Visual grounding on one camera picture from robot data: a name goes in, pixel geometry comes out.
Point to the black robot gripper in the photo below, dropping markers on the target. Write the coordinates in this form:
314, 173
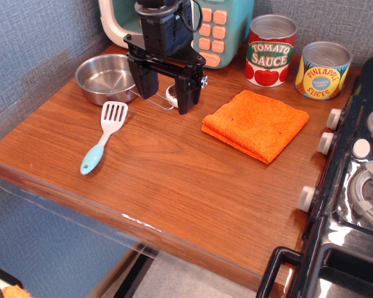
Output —
164, 47

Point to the orange cloth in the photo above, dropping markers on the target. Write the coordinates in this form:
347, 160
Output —
256, 125

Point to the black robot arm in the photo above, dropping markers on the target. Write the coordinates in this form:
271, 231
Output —
161, 7

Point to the small white round timer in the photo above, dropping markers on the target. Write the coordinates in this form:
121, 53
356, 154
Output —
171, 96

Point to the small steel saucepan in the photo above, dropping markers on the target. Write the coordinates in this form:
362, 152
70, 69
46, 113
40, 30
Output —
106, 78

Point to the teal toy microwave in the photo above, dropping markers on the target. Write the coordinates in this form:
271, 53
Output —
225, 26

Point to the tomato sauce can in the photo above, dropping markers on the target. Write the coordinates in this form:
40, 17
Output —
269, 49

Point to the pineapple slices can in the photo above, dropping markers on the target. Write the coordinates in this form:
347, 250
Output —
323, 69

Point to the white stove knob middle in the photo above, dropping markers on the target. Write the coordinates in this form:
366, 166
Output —
325, 142

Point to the white stove knob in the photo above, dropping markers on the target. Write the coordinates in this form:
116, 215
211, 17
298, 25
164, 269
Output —
306, 197
333, 118
325, 142

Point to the white stove knob upper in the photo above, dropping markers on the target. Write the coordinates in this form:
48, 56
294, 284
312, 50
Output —
333, 118

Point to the white stove knob lower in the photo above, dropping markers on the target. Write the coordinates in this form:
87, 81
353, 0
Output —
306, 197

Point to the black toy stove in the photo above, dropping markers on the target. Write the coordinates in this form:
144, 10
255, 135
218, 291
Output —
336, 259

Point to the white spatula with teal handle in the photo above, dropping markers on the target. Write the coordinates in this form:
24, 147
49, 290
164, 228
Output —
113, 115

